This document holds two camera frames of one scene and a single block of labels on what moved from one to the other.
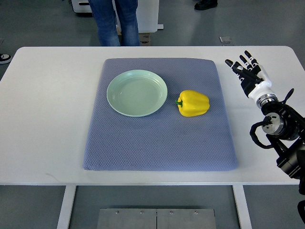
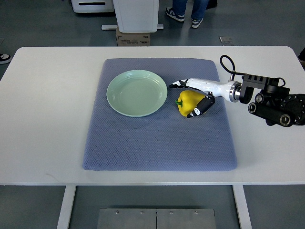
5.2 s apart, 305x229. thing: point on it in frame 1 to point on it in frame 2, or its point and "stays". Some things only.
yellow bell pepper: x=192 y=103 stays
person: x=104 y=13 to x=178 y=10
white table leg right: x=242 y=207 stays
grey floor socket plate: x=225 y=39 stays
